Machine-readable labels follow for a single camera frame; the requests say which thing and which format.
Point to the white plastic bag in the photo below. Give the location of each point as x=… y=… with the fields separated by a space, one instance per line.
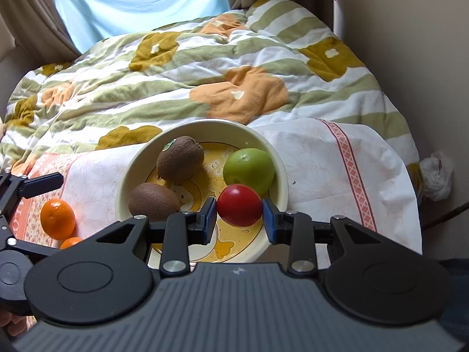
x=437 y=175

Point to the green apple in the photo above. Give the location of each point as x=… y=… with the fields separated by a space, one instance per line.
x=251 y=167

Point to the red cherry tomato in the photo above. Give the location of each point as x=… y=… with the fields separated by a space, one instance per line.
x=239 y=205

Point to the large orange mandarin left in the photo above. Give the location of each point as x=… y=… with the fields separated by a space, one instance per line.
x=57 y=219

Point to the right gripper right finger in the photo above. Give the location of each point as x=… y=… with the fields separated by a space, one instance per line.
x=296 y=230

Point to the brown kiwi plain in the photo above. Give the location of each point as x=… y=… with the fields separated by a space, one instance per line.
x=157 y=202

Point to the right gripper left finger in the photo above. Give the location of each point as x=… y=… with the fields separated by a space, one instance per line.
x=184 y=229

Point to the brown curtain left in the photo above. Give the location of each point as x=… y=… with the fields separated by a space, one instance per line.
x=37 y=27

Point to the green striped floral duvet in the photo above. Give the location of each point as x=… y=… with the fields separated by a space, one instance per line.
x=272 y=62

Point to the cream bowl with bear print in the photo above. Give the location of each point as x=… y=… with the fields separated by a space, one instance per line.
x=220 y=138

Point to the person left hand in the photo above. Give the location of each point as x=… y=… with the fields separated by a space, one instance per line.
x=13 y=325

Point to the brown kiwi with sticker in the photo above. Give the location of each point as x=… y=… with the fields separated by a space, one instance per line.
x=180 y=159

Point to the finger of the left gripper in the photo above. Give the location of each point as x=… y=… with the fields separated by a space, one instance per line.
x=32 y=187

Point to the small mandarin behind centre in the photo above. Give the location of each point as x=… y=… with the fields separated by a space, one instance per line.
x=70 y=242

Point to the light blue window cloth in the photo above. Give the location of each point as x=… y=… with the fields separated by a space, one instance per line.
x=89 y=21

